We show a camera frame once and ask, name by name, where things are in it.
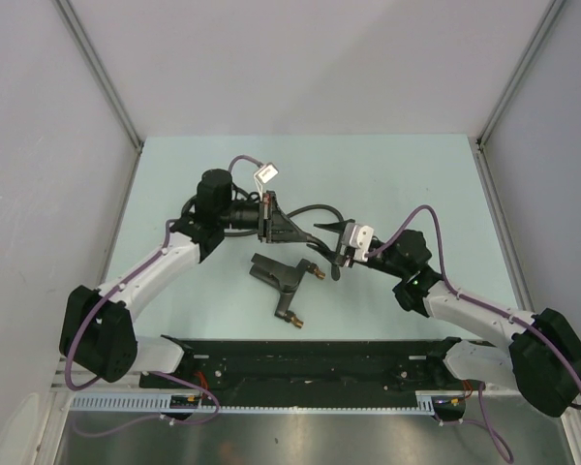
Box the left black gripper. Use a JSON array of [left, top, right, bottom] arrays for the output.
[[218, 192, 306, 244]]

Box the dark grey flexible hose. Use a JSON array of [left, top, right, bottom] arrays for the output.
[[179, 186, 350, 282]]

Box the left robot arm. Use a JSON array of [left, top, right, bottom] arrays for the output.
[[59, 163, 309, 391]]

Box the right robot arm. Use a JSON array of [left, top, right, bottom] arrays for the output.
[[321, 220, 581, 418]]

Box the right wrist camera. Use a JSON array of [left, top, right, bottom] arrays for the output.
[[341, 221, 374, 263]]

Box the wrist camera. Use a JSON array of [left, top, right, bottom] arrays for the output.
[[341, 221, 374, 263], [253, 163, 279, 192]]

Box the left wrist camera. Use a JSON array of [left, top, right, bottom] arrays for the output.
[[253, 163, 279, 192]]

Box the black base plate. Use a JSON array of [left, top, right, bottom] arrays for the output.
[[139, 337, 479, 407]]

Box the slotted cable duct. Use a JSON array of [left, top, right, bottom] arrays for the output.
[[70, 392, 465, 416]]

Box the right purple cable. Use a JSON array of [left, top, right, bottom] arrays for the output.
[[365, 204, 581, 461]]

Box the aluminium frame rail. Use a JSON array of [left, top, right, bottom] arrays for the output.
[[50, 354, 149, 392]]

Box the left aluminium corner post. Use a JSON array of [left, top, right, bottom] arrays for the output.
[[52, 0, 144, 154]]

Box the aluminium corner post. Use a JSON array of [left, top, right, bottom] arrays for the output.
[[475, 0, 568, 151], [52, 0, 144, 154]]

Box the right aluminium corner post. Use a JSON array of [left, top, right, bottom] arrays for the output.
[[475, 0, 568, 151]]

